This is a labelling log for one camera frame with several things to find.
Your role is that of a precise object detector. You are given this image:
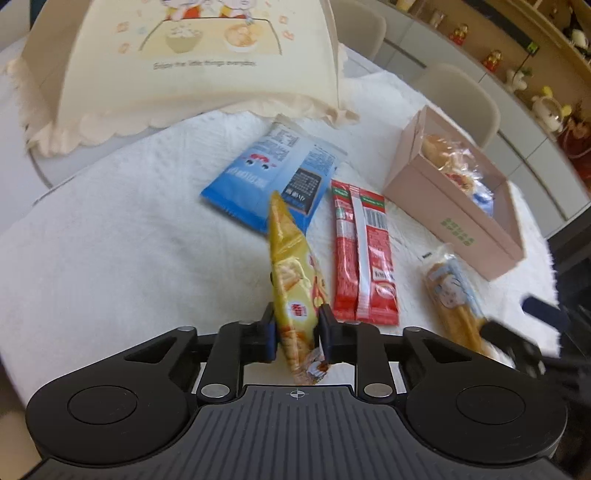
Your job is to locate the small blue snack packet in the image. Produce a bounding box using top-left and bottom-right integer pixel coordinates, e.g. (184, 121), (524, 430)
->
(471, 189), (496, 216)

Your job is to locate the cream cartoon food cover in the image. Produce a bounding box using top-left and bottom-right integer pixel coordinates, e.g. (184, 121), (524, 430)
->
(0, 0), (361, 158)

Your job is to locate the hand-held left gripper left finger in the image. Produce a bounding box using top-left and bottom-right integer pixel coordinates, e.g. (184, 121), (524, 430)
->
(122, 302), (280, 400)

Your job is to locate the clear bread stick packet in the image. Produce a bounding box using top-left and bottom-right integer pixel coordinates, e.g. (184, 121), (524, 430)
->
(418, 247), (498, 359)
(422, 133), (481, 177)

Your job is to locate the red snack packet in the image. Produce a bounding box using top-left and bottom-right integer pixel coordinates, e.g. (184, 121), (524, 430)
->
(444, 171), (475, 193)

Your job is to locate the white textured tablecloth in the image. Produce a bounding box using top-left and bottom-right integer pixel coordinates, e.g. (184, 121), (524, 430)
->
(0, 69), (561, 407)

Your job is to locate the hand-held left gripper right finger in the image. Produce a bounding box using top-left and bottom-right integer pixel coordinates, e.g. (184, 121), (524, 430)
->
(316, 305), (468, 400)

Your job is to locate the white sideboard cabinet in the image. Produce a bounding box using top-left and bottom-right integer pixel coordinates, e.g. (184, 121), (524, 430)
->
(355, 0), (591, 224)

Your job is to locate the cream plush figurine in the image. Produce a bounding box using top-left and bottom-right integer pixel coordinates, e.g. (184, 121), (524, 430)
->
(505, 67), (532, 91)

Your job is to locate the red striped stick packet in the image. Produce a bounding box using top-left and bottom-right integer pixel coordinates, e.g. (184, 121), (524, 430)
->
(331, 180), (366, 323)
(353, 187), (400, 326)

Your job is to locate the pink cardboard box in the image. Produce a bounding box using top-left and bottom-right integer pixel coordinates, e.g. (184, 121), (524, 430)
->
(382, 105), (527, 281)

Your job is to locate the beige dining chair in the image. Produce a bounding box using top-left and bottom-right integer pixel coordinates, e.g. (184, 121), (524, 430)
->
(330, 0), (387, 61)
(411, 62), (502, 149)

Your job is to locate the yellow snack packet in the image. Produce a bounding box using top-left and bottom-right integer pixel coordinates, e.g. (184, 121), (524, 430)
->
(269, 191), (332, 387)

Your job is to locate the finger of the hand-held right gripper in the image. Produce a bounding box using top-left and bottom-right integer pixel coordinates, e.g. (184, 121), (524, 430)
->
(479, 320), (561, 384)
(519, 295), (573, 332)

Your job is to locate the white round figurine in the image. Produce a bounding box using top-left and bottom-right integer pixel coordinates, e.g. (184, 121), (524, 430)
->
(530, 85), (574, 130)

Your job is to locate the blue white snack packet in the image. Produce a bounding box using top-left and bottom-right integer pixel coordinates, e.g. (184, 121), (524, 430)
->
(199, 115), (350, 232)

